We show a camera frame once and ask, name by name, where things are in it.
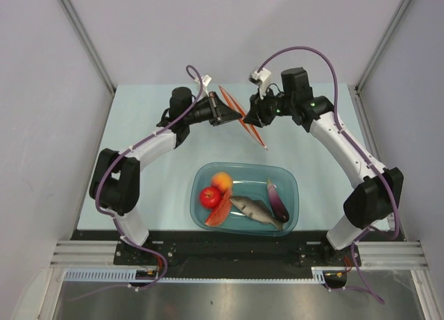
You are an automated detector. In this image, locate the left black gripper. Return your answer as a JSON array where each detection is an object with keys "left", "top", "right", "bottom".
[{"left": 184, "top": 92, "right": 242, "bottom": 127}]

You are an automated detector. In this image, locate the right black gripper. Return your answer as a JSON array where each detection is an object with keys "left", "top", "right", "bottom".
[{"left": 243, "top": 85, "right": 295, "bottom": 128}]

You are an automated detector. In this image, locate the clear orange zip top bag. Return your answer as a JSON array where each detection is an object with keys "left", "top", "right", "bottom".
[{"left": 219, "top": 86, "right": 268, "bottom": 150}]

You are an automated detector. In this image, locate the blue transparent plastic tub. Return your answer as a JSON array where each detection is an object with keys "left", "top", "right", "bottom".
[{"left": 190, "top": 162, "right": 299, "bottom": 237}]

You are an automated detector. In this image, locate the grey toy fish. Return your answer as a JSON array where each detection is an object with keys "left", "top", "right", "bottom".
[{"left": 230, "top": 196, "right": 284, "bottom": 231}]

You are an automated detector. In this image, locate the toy watermelon slice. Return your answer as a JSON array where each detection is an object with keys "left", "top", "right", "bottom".
[{"left": 205, "top": 188, "right": 232, "bottom": 227}]

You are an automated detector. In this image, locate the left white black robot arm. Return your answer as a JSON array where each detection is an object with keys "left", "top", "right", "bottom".
[{"left": 89, "top": 87, "right": 242, "bottom": 264}]

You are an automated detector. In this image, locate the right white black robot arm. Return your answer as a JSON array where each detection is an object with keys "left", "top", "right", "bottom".
[{"left": 244, "top": 67, "right": 404, "bottom": 265}]

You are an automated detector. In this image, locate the orange toy peach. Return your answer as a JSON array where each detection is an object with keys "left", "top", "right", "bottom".
[{"left": 211, "top": 171, "right": 233, "bottom": 193}]

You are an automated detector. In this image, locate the red toy apple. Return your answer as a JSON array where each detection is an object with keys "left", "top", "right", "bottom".
[{"left": 199, "top": 186, "right": 222, "bottom": 210}]

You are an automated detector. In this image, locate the purple toy eggplant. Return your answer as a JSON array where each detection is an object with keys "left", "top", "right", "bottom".
[{"left": 266, "top": 178, "right": 289, "bottom": 223}]

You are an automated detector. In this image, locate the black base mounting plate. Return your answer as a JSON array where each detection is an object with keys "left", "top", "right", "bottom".
[{"left": 71, "top": 228, "right": 405, "bottom": 289}]

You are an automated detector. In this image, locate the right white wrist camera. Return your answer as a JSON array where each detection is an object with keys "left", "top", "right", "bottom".
[{"left": 248, "top": 68, "right": 271, "bottom": 99}]

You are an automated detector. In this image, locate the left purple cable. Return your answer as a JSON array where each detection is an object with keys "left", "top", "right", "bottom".
[{"left": 65, "top": 65, "right": 209, "bottom": 300}]

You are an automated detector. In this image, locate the right aluminium corner post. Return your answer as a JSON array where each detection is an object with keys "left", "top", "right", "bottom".
[{"left": 355, "top": 0, "right": 414, "bottom": 94}]

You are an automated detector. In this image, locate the aluminium corner post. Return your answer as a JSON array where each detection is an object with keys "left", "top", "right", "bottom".
[
  {"left": 355, "top": 0, "right": 414, "bottom": 94},
  {"left": 58, "top": 0, "right": 117, "bottom": 96}
]

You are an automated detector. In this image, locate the left aluminium corner post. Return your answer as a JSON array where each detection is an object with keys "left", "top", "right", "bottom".
[{"left": 58, "top": 0, "right": 117, "bottom": 96}]

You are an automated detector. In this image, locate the white slotted cable duct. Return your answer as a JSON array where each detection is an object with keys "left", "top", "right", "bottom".
[{"left": 64, "top": 267, "right": 325, "bottom": 284}]

